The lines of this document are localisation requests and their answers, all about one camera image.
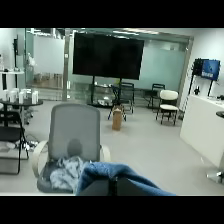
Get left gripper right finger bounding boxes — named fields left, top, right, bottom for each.
left=116, top=176, right=158, bottom=197

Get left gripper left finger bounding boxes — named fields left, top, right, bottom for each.
left=79, top=177, right=113, bottom=197

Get blue garment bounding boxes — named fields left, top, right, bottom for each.
left=75, top=161, right=176, bottom=197

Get grey patterned garment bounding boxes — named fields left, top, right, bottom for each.
left=49, top=155, right=91, bottom=193

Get grey office chair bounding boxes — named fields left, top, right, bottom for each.
left=31, top=102, right=112, bottom=195

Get brown cardboard box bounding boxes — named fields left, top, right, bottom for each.
left=111, top=105, right=124, bottom=132

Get white cushioned black chair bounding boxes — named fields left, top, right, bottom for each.
left=155, top=89, right=180, bottom=127

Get white counter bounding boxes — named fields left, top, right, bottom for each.
left=179, top=94, right=224, bottom=170

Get black folding chair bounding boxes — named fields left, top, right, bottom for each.
left=144, top=83, right=167, bottom=111
left=107, top=82, right=136, bottom=122

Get white box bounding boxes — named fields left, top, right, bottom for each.
left=17, top=91, right=25, bottom=105
left=31, top=90, right=40, bottom=105
left=7, top=90, right=18, bottom=104

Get round black table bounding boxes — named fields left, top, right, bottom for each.
left=0, top=97, right=45, bottom=128

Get large black screen on stand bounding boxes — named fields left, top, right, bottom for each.
left=72, top=31, right=145, bottom=108

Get small blue monitor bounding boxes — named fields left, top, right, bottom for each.
left=200, top=58, right=222, bottom=98

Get black frame chair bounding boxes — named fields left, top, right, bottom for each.
left=0, top=110, right=31, bottom=176

